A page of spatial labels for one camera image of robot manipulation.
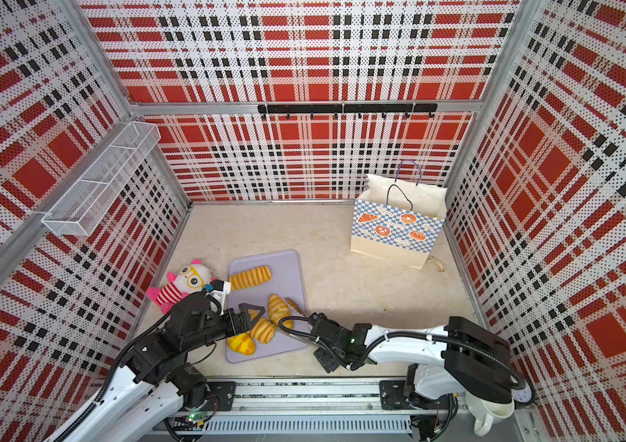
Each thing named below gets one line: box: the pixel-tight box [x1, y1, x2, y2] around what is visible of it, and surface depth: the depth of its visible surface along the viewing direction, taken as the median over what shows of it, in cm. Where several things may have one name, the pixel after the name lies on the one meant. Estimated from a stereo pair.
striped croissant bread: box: [268, 293, 294, 330], surface depth 87 cm
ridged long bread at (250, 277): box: [230, 265, 272, 291], surface depth 97 cm
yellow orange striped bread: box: [226, 332, 256, 356], surface depth 82 cm
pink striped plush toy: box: [146, 259, 216, 315], surface depth 90 cm
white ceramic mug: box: [464, 392, 515, 437], surface depth 66 cm
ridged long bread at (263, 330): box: [250, 316, 277, 345], surface depth 84 cm
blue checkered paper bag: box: [350, 160, 448, 270], surface depth 93 cm
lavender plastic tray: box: [225, 248, 309, 364], surface depth 90 cm
